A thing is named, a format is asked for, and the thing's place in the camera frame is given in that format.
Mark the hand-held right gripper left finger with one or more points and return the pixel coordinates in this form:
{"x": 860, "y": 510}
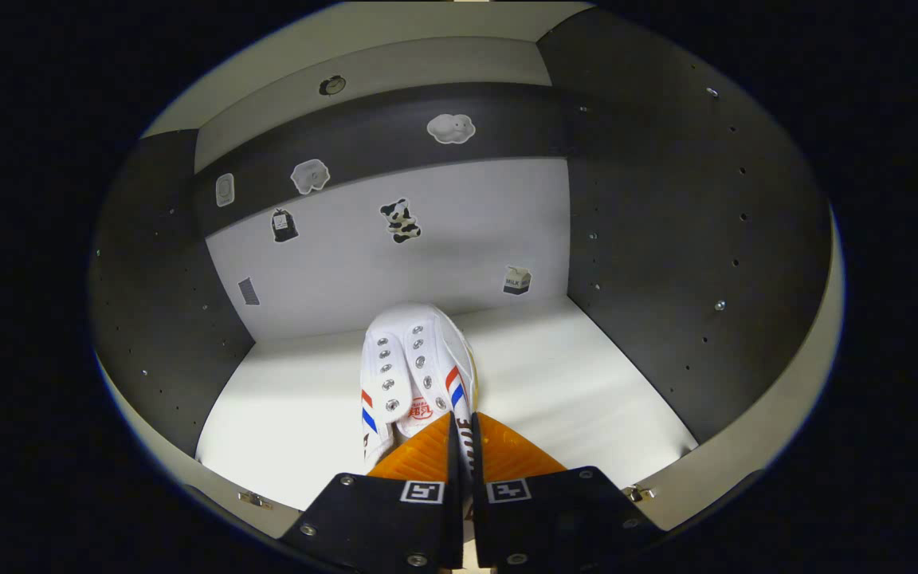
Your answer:
{"x": 395, "y": 526}

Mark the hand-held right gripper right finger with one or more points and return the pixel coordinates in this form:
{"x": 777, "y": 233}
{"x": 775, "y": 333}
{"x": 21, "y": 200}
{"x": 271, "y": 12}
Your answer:
{"x": 555, "y": 518}

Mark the white shoe with striped side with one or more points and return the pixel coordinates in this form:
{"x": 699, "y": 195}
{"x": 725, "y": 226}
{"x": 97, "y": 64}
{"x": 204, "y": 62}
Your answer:
{"x": 415, "y": 359}

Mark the grey white shoe cabinet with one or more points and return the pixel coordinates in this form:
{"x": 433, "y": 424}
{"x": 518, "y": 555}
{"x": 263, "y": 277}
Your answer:
{"x": 331, "y": 271}

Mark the metal door hinge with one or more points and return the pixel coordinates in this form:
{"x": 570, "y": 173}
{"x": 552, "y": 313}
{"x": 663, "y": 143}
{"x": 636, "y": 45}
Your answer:
{"x": 636, "y": 493}
{"x": 254, "y": 500}

